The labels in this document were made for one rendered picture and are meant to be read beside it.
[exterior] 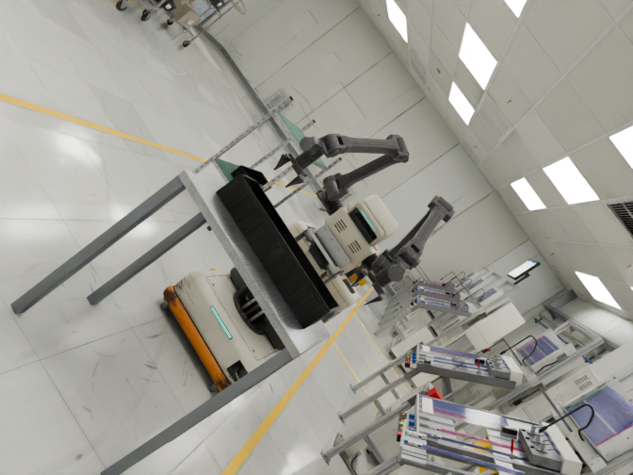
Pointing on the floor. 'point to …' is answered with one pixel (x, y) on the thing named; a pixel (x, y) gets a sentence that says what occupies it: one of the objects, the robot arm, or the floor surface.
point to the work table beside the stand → (203, 199)
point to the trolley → (142, 3)
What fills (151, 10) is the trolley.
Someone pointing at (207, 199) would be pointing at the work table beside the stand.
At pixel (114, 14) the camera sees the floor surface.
